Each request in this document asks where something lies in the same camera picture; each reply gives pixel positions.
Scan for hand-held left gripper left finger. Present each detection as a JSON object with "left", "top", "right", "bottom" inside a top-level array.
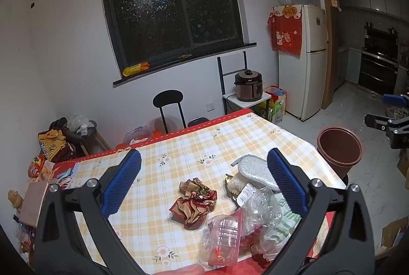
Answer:
[{"left": 33, "top": 148, "right": 151, "bottom": 275}]

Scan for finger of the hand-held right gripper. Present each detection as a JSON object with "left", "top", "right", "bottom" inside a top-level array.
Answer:
[
  {"left": 364, "top": 114, "right": 392, "bottom": 133},
  {"left": 382, "top": 94, "right": 409, "bottom": 108}
]

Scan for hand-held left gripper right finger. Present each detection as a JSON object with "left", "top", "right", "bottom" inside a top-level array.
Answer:
[{"left": 265, "top": 148, "right": 376, "bottom": 275}]

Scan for brown plastic waste bin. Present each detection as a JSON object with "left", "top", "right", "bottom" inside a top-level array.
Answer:
[{"left": 317, "top": 126, "right": 363, "bottom": 178}]

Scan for clear plastic clamshell container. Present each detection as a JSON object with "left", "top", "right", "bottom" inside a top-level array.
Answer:
[{"left": 198, "top": 209, "right": 244, "bottom": 270}]

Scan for silver grey scrubbing pad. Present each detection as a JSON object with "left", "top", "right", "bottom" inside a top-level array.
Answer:
[{"left": 231, "top": 154, "right": 283, "bottom": 193}]

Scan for crumpled clear plastic bag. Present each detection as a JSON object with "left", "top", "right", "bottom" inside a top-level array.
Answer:
[{"left": 240, "top": 187, "right": 285, "bottom": 258}]

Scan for black built-in oven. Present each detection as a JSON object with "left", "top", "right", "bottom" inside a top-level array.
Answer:
[{"left": 358, "top": 22, "right": 401, "bottom": 96}]

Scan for white green striped bag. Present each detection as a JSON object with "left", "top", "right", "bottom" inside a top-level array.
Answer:
[{"left": 265, "top": 192, "right": 302, "bottom": 247}]

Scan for round dark stool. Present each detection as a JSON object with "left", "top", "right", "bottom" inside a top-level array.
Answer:
[{"left": 62, "top": 120, "right": 111, "bottom": 156}]

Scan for pile of pastel spoons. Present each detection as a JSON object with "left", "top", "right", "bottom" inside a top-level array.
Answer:
[{"left": 48, "top": 166, "right": 75, "bottom": 189}]

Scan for red patterned tablecloth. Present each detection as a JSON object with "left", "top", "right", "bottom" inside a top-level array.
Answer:
[{"left": 19, "top": 107, "right": 339, "bottom": 275}]

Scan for crumpled red gold wrapper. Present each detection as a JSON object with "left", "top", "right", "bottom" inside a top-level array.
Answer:
[{"left": 169, "top": 177, "right": 218, "bottom": 230}]

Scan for plaid floral table mat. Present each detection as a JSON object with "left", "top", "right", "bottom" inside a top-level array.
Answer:
[{"left": 54, "top": 112, "right": 347, "bottom": 272}]

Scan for yellow brown clothing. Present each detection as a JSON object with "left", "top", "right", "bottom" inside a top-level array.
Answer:
[{"left": 38, "top": 130, "right": 75, "bottom": 162}]

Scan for colourful shopping bag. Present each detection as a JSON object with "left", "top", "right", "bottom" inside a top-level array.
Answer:
[{"left": 256, "top": 86, "right": 287, "bottom": 124}]

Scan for white refrigerator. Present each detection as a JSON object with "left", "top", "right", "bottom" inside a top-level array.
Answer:
[{"left": 271, "top": 4, "right": 329, "bottom": 122}]

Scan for orange snack bag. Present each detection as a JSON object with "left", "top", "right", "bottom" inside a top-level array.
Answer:
[{"left": 28, "top": 155, "right": 47, "bottom": 178}]

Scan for black round stool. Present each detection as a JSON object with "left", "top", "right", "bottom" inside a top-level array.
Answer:
[{"left": 153, "top": 90, "right": 187, "bottom": 135}]

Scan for beige paper pad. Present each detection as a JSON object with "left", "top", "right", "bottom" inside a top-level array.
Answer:
[{"left": 20, "top": 179, "right": 48, "bottom": 228}]

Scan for black chair seat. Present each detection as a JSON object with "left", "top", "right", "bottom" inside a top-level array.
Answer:
[{"left": 188, "top": 117, "right": 210, "bottom": 128}]

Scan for cardboard box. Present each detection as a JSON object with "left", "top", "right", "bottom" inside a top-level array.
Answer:
[{"left": 377, "top": 218, "right": 409, "bottom": 258}]

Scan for brown electric pressure cooker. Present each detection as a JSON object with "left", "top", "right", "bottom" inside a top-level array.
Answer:
[{"left": 234, "top": 70, "right": 264, "bottom": 102}]

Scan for beige bear figurine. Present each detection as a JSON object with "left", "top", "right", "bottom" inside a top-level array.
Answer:
[{"left": 8, "top": 189, "right": 24, "bottom": 210}]

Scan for orange snack packet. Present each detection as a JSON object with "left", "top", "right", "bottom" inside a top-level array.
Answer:
[{"left": 122, "top": 62, "right": 150, "bottom": 77}]

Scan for red printed cloth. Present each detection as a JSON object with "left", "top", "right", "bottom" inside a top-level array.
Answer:
[{"left": 271, "top": 6, "right": 302, "bottom": 56}]

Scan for black window sill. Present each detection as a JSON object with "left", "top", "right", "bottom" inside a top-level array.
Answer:
[{"left": 112, "top": 42, "right": 257, "bottom": 88}]

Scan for dark sliding window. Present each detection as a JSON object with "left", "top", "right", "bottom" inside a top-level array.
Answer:
[{"left": 99, "top": 0, "right": 245, "bottom": 69}]

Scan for wooden door frame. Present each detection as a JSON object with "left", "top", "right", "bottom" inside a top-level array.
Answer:
[{"left": 310, "top": 0, "right": 341, "bottom": 110}]

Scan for black frame white side table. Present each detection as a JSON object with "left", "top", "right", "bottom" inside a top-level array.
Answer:
[{"left": 217, "top": 52, "right": 272, "bottom": 116}]

